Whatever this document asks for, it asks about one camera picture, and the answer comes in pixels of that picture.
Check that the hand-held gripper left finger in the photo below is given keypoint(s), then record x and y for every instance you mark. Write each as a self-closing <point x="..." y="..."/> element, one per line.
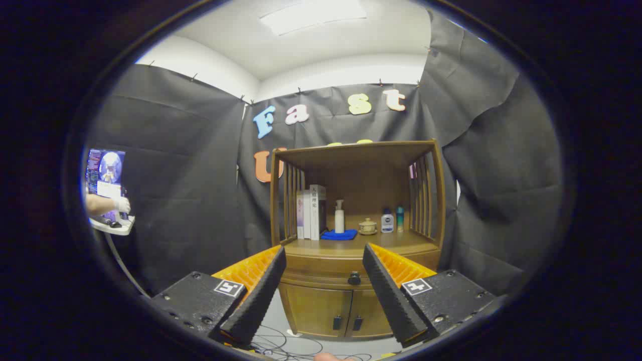
<point x="261" y="296"/>

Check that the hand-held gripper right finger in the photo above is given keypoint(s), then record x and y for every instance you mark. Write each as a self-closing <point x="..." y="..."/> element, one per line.
<point x="388" y="296"/>

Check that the black drawer knob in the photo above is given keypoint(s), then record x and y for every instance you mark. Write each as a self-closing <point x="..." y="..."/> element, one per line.
<point x="354" y="278"/>

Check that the wooden drawer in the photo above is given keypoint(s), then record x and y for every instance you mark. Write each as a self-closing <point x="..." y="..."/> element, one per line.
<point x="321" y="278"/>

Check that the wooden cabinet door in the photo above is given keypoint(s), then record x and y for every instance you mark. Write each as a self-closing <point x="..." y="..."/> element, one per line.
<point x="371" y="313"/>
<point x="313" y="311"/>

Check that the wooden countertop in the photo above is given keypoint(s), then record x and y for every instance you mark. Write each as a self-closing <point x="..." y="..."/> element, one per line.
<point x="341" y="246"/>

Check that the wooden cabinet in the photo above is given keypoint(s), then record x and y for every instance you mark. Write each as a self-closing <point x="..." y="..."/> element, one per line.
<point x="371" y="185"/>

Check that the yellow floor tape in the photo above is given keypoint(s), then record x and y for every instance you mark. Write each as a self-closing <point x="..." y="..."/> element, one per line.
<point x="386" y="355"/>

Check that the beige lidded teacup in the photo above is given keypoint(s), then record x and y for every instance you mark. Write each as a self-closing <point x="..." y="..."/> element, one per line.
<point x="367" y="226"/>

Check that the white lotion bottle blue cap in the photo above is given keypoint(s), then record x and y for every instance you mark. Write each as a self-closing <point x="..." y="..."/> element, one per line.
<point x="387" y="223"/>

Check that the blue folded cloth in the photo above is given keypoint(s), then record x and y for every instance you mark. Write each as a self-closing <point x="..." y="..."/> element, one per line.
<point x="340" y="234"/>

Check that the teal slim bottle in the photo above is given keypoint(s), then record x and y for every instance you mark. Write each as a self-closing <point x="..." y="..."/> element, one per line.
<point x="399" y="218"/>

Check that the white pump bottle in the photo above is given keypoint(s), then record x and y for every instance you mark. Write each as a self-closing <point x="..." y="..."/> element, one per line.
<point x="339" y="220"/>

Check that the pale purple book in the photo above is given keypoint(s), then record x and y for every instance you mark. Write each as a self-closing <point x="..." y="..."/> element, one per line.
<point x="300" y="214"/>

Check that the thin white book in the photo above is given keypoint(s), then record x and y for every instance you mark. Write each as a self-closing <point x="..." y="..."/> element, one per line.
<point x="307" y="214"/>

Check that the white and black book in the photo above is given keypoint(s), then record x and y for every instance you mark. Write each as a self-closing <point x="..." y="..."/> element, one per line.
<point x="317" y="210"/>

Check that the white side desk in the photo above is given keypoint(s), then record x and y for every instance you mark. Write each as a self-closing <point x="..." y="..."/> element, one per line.
<point x="118" y="228"/>

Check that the black keyboard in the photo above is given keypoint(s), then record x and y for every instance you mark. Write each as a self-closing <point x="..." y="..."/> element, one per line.
<point x="103" y="220"/>

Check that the computer monitor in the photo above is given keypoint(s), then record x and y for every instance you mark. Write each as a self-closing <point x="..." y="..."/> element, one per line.
<point x="105" y="170"/>

